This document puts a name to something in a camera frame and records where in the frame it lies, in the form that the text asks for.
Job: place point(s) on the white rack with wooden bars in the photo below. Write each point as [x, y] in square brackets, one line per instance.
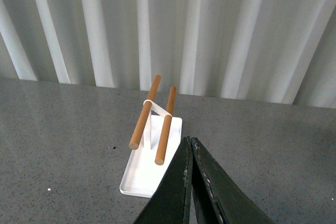
[155, 140]

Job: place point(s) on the white pleated curtain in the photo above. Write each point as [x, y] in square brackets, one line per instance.
[280, 51]

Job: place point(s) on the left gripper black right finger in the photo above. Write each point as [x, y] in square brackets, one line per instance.
[217, 199]

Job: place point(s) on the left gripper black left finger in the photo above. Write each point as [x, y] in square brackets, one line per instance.
[172, 200]

